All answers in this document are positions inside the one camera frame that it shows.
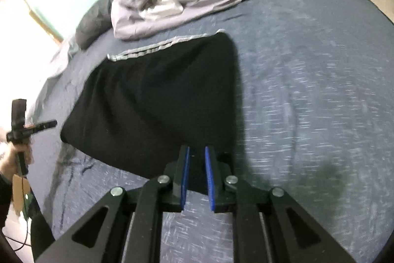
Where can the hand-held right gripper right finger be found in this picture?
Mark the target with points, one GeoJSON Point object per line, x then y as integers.
{"type": "Point", "coordinates": [211, 181]}

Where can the white cloth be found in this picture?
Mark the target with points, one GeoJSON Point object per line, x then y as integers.
{"type": "Point", "coordinates": [160, 8]}

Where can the person's left hand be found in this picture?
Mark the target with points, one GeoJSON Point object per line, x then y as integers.
{"type": "Point", "coordinates": [10, 158]}

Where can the wooden window frame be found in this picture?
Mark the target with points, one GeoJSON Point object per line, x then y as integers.
{"type": "Point", "coordinates": [46, 25]}

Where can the light blue blanket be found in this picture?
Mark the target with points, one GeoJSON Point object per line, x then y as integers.
{"type": "Point", "coordinates": [60, 59]}

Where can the person's left forearm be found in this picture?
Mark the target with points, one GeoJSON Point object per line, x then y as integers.
{"type": "Point", "coordinates": [4, 201]}

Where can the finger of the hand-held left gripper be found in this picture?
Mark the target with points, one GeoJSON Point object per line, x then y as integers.
{"type": "Point", "coordinates": [44, 124]}

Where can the black sweater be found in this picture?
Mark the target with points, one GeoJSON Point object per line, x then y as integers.
{"type": "Point", "coordinates": [154, 96]}

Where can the brown cardboard box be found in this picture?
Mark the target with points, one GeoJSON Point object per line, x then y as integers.
{"type": "Point", "coordinates": [19, 192]}

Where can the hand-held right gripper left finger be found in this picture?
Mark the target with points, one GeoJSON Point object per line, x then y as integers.
{"type": "Point", "coordinates": [186, 178]}

